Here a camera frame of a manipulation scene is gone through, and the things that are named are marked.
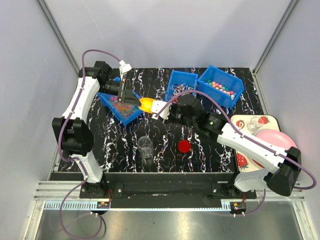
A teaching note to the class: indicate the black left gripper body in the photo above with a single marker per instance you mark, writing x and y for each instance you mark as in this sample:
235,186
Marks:
116,88

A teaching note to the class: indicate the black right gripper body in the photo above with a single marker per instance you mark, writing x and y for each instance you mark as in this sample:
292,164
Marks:
175,116

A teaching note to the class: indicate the blue bin with star candies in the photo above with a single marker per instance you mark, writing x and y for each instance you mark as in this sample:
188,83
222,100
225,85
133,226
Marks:
124,112

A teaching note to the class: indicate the yellow plastic scoop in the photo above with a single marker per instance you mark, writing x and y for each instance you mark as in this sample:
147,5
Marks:
146,104

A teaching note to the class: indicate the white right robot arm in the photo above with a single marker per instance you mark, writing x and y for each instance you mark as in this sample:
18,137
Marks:
280,166

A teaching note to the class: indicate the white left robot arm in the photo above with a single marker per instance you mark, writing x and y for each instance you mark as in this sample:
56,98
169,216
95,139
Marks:
74,139

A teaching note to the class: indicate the blue bin with flower candies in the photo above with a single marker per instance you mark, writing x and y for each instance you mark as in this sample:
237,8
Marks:
222,87

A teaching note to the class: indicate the blue bin with lollipops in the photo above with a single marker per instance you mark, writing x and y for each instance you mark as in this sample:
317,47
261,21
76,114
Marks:
180,82

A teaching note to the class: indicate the red jar lid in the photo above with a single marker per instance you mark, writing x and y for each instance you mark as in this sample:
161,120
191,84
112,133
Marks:
184,146

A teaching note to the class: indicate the clear plastic jar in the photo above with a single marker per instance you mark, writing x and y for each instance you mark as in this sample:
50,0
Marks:
145,147

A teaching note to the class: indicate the clear glass cup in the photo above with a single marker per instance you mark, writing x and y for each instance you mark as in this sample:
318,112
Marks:
254,124

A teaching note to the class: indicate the red plate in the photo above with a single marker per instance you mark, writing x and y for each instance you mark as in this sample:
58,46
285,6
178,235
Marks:
254,165

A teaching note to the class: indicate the pink plate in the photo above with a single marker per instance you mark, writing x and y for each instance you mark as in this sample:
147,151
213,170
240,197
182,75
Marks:
275,137

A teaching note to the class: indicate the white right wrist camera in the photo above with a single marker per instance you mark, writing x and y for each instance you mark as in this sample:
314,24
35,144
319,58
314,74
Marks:
160,109

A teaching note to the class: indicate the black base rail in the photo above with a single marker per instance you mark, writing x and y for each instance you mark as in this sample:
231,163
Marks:
165,191

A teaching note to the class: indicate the aluminium corner post left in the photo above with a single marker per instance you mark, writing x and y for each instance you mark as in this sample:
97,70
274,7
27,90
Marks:
58,34

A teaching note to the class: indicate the aluminium corner post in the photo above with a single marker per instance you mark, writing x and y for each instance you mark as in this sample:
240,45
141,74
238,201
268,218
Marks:
276,34
58,34

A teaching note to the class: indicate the aluminium corner post right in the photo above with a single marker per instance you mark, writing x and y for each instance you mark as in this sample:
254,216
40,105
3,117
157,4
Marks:
276,34

